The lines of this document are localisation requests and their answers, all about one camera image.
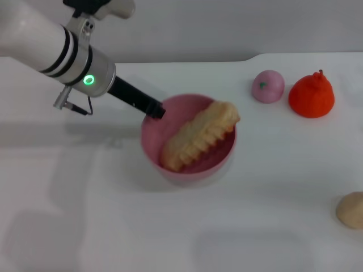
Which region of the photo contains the pink round toy peach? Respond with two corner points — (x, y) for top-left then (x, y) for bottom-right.
(251, 69), (285, 104)

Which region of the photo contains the orange striped long bread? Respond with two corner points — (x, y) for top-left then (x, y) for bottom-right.
(161, 100), (242, 173)

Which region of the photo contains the beige round bun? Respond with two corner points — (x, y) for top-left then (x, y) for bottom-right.
(335, 192), (363, 230)

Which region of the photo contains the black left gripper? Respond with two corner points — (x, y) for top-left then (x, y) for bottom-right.
(105, 75), (167, 120)

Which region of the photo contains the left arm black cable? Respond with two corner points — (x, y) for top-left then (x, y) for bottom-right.
(53, 86), (95, 117)

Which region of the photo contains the red-orange toy fruit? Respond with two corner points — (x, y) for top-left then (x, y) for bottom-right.
(288, 69), (336, 119)

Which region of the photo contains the pink plastic bowl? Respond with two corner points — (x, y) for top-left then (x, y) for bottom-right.
(140, 93), (238, 186)

